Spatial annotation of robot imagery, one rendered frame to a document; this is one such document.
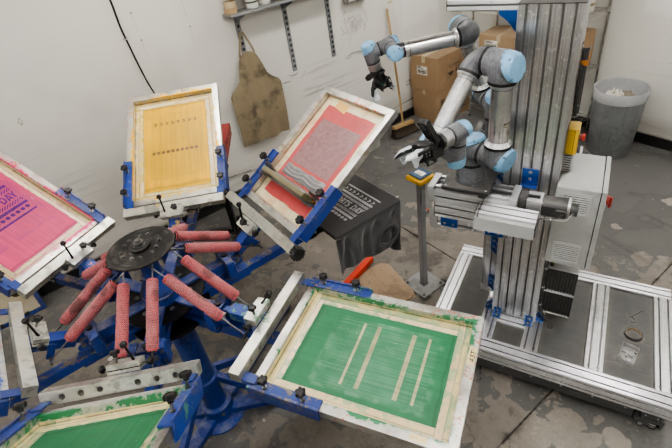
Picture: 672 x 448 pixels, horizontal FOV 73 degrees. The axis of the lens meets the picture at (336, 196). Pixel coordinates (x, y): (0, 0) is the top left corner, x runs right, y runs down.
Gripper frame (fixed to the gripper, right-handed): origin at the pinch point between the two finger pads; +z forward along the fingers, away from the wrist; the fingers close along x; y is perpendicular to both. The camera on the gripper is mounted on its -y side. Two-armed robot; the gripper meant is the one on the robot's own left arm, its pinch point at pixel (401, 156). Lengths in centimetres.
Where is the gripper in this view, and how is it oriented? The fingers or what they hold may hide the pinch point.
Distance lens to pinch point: 166.8
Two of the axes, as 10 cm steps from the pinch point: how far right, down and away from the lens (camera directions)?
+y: 2.1, 8.6, 4.6
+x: -5.8, -2.7, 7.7
